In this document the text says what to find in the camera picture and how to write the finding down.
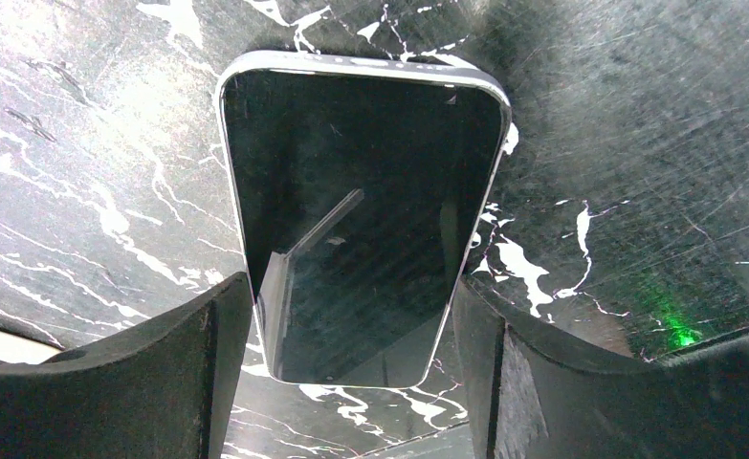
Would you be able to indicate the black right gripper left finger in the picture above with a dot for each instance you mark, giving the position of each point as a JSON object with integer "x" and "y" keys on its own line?
{"x": 161, "y": 389}

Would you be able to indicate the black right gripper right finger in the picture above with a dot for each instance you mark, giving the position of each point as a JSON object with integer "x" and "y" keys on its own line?
{"x": 535, "y": 391}

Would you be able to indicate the black phone with light edge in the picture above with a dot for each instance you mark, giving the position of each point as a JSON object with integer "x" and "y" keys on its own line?
{"x": 357, "y": 185}

